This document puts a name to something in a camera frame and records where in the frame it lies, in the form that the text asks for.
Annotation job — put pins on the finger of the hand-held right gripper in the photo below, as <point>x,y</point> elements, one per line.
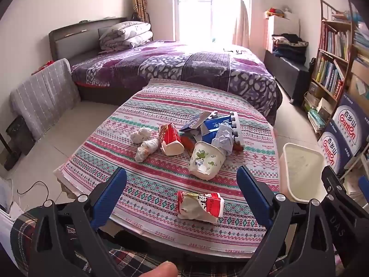
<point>331,179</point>
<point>363,189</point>

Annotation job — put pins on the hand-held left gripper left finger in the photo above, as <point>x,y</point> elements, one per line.
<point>108,196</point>

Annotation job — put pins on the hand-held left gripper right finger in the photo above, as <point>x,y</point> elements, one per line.
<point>253,190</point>

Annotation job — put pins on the white plastic bin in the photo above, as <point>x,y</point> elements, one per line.
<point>302,173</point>

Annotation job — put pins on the crushed red white packet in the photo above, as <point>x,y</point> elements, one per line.
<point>199,206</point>

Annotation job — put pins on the white cup with green print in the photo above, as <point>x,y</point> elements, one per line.
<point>206,158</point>

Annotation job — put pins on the grey notched foam strip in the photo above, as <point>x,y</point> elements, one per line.
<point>237,132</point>

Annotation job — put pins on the white tissue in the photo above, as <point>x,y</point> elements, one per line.
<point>147,149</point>
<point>141,135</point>

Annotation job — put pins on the red white snack box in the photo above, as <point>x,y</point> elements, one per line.
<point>171,140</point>

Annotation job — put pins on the person's left hand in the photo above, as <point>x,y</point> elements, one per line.
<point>160,269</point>

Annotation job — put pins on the striped patterned tablecloth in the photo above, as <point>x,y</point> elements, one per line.
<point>161,179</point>

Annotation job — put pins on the stack of flat books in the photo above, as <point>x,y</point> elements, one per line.
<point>315,121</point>

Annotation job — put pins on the crumpled pale blue paper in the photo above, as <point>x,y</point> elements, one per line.
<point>224,135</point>

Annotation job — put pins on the small white box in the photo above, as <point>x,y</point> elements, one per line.
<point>324,106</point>

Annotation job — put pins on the blue milk carton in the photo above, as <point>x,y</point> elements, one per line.
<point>214,125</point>

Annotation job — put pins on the brown cardboard box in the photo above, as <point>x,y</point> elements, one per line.
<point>359,80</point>

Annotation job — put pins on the row of upright books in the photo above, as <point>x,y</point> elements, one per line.
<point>328,75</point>
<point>337,41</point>

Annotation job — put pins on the black box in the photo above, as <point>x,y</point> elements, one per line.
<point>18,135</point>

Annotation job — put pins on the black bag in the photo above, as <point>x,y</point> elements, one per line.
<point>312,67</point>

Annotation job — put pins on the black bench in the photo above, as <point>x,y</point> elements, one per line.
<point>286,72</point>

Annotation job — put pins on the wooden bookshelf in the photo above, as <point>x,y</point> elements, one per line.
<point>350,60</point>

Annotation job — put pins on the grey checked cushion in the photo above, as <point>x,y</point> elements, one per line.
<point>43,95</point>

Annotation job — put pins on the pile of folded clothes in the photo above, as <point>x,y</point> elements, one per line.
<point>289,47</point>

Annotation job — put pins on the black eyeglasses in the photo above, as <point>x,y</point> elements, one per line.
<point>233,51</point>

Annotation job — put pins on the bed with purple quilt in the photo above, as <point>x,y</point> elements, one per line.
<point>178,60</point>

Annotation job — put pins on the white cabinet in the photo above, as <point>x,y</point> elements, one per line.
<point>284,26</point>

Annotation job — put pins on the folded floral quilt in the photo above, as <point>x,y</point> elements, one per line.
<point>126,36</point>

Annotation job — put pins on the pink curtain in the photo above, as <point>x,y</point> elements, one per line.
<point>242,20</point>

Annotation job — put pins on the red yellow cloth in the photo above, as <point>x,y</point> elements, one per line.
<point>274,12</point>

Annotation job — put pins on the bright window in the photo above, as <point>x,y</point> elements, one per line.
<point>201,8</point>

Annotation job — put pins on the hanging plaid coat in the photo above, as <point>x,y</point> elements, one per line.
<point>140,4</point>

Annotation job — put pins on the dark wooden bed frame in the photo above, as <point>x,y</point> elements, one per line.
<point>69,44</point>

